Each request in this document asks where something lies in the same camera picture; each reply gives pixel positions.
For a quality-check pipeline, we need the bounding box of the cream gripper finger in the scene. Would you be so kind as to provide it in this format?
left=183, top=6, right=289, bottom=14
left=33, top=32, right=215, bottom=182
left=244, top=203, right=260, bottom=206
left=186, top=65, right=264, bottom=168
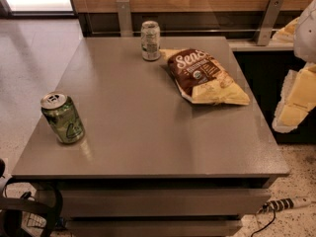
left=272, top=18, right=299, bottom=43
left=272, top=62, right=316, bottom=133

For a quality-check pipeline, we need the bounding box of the white green 7up can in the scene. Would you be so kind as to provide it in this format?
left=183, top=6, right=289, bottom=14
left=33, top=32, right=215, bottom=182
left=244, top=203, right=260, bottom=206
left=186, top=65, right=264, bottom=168
left=141, top=21, right=160, bottom=61

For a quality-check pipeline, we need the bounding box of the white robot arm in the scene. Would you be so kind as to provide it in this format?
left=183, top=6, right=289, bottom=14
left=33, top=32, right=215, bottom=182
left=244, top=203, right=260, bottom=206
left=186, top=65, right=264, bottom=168
left=272, top=0, right=316, bottom=133

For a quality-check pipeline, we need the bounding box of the green soda can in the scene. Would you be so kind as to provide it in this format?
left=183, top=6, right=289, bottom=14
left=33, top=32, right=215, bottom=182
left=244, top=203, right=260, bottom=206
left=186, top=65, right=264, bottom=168
left=40, top=92, right=85, bottom=144

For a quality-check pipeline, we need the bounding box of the brown yellow chip bag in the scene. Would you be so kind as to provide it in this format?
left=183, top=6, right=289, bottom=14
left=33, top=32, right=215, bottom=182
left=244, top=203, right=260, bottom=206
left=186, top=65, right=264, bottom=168
left=160, top=48, right=250, bottom=106

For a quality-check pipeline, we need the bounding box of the white power strip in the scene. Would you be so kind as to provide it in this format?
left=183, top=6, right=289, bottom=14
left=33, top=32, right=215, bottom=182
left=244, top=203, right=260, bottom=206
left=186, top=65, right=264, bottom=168
left=259, top=197, right=312, bottom=214

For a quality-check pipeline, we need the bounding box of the grey upper drawer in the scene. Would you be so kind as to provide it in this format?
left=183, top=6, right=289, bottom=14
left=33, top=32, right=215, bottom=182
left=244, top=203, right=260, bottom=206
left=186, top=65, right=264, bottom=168
left=61, top=189, right=270, bottom=217

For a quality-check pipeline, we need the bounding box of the grey drawer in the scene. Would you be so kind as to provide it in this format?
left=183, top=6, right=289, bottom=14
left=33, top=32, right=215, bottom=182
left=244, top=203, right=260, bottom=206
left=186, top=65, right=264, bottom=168
left=66, top=220, right=242, bottom=237
left=61, top=189, right=270, bottom=217

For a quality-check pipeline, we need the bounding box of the grey lower drawer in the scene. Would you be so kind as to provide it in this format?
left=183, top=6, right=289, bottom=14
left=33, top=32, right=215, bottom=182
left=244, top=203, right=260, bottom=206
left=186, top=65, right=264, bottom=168
left=66, top=220, right=242, bottom=237

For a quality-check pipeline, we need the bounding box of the black chair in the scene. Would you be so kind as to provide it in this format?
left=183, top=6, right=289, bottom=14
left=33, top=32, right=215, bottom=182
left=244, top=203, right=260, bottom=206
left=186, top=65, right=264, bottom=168
left=0, top=159, right=63, bottom=237

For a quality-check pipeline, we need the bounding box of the right metal wall bracket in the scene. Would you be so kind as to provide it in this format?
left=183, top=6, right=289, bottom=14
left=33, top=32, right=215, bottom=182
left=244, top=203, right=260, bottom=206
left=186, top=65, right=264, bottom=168
left=254, top=0, right=284, bottom=46

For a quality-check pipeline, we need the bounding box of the metal wall bracket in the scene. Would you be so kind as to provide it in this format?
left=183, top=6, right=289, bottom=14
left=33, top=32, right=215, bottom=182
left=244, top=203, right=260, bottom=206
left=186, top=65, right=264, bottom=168
left=254, top=0, right=284, bottom=46
left=117, top=0, right=133, bottom=37

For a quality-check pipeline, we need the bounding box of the black power cable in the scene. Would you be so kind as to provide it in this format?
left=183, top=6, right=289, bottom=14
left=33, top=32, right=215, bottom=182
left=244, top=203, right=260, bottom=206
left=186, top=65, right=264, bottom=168
left=250, top=207, right=277, bottom=237

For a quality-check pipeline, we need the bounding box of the left metal wall bracket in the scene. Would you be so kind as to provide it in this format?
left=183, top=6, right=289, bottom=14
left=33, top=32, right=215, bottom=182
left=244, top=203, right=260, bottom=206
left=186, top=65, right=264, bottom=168
left=117, top=0, right=133, bottom=37

